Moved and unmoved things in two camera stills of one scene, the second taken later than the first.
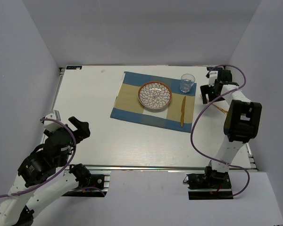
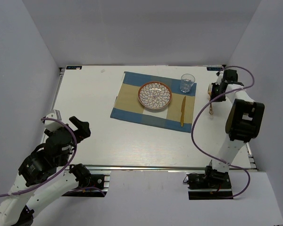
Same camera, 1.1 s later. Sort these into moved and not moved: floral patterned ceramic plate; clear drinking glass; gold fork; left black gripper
Moved: gold fork
Not moved: left black gripper; floral patterned ceramic plate; clear drinking glass
